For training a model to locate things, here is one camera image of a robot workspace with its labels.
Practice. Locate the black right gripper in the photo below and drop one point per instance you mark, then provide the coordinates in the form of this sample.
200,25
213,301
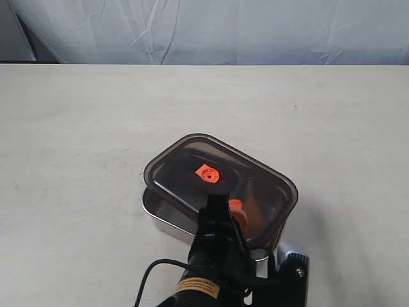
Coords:
219,257

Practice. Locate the smoked transparent lid orange seal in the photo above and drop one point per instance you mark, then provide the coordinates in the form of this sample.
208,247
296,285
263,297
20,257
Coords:
199,164

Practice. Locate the yellow toy cheese wedge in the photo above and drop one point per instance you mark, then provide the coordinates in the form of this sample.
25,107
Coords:
255,219

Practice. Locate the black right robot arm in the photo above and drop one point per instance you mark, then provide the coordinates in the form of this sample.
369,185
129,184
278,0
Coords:
184,296

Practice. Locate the stainless steel two-compartment lunch box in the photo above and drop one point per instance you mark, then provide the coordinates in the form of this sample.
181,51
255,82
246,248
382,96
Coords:
170,220

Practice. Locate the white wrinkled backdrop cloth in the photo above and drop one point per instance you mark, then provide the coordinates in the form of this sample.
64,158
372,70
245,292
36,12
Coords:
220,32

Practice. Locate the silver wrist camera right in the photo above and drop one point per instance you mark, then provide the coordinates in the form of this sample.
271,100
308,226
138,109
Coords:
287,280

